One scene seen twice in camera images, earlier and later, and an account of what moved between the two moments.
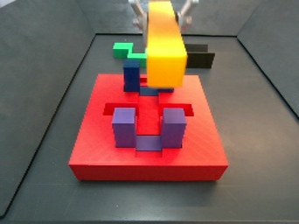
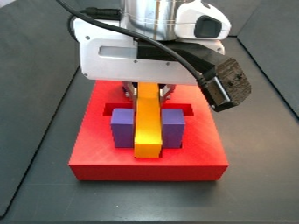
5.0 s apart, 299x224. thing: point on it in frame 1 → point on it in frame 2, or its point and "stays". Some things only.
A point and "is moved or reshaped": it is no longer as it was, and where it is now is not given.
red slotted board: x=98 y=161 stays
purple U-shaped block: x=173 y=130 stays
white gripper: x=141 y=10 → x=109 y=53
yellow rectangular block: x=166 y=53 is moved or reshaped
